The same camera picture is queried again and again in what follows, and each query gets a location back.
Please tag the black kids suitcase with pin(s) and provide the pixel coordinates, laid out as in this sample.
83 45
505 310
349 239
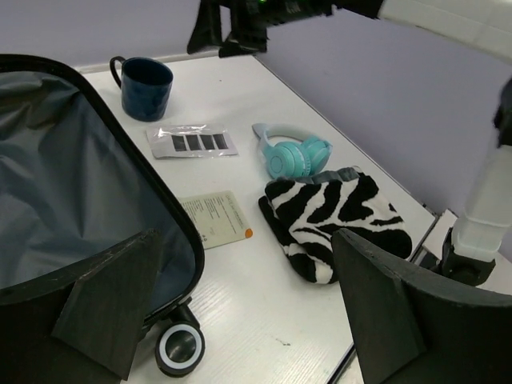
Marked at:
74 184

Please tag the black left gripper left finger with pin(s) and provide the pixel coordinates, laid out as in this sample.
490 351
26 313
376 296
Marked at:
80 323

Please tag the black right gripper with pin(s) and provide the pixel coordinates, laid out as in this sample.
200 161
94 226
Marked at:
239 28

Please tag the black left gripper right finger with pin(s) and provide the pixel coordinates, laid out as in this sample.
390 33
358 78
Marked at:
411 325

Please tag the zebra print blanket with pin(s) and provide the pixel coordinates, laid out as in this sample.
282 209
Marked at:
303 214

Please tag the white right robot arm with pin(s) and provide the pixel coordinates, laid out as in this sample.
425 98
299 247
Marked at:
478 232

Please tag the beige card with orange dot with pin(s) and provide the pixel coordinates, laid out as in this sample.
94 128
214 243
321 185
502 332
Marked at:
217 217

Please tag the dark blue mug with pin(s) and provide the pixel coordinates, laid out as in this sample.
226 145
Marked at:
145 86

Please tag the teal headphones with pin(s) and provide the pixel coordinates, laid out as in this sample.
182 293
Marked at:
290 151

